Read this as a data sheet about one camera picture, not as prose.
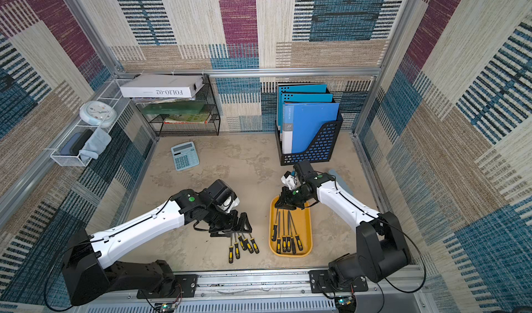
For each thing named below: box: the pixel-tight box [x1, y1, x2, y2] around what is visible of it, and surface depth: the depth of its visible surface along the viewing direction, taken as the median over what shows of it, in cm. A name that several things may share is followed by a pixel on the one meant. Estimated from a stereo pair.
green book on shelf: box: [143, 101, 210, 121], surface depth 101 cm
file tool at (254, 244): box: [248, 232, 260, 255], surface depth 83 cm
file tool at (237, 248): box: [234, 234, 241, 260], surface depth 83 cm
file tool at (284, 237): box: [281, 209, 288, 253], surface depth 84 cm
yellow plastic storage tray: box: [268, 195, 314, 257], surface depth 85 cm
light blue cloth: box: [78, 127, 113, 162], surface depth 70 cm
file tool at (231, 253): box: [228, 236, 234, 264], surface depth 81 cm
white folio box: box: [119, 74, 206, 99], surface depth 81 cm
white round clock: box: [78, 100, 118, 129], surface depth 76 cm
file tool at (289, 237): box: [286, 209, 292, 253], surface depth 83 cm
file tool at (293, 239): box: [288, 211, 297, 255], surface depth 83 cm
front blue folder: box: [281, 102, 341, 155], surface depth 96 cm
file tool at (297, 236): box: [288, 210, 304, 252], surface depth 84 cm
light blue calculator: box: [170, 141, 201, 172], surface depth 110 cm
